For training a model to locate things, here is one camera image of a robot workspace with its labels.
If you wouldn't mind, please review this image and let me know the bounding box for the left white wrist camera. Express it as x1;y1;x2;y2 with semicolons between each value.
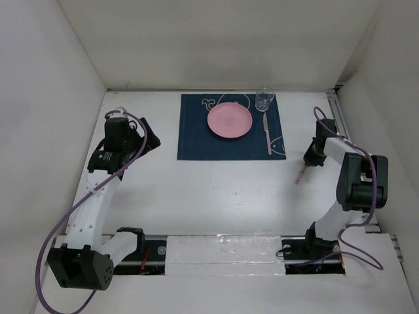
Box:
116;106;127;116

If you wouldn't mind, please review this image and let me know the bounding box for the clear plastic cup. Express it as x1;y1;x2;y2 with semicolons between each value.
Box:
255;86;275;112

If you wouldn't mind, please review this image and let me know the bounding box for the silver knife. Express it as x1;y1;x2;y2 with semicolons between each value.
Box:
263;111;272;156

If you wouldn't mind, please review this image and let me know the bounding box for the pink plastic plate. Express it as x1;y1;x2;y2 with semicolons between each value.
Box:
207;102;253;139

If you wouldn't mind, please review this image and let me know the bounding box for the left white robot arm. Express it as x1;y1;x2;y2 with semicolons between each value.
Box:
47;114;161;290

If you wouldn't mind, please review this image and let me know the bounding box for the silver fork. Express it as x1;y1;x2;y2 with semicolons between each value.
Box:
295;165;308;184

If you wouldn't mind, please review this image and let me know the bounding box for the dark blue cloth placemat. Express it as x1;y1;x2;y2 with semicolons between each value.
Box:
177;94;286;161

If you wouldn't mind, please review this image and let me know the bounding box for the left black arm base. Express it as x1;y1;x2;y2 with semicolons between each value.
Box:
113;235;167;275

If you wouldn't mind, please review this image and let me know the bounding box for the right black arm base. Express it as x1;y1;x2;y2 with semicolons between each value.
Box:
276;229;345;275

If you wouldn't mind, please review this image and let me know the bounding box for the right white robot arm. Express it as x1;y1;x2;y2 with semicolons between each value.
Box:
302;118;389;258

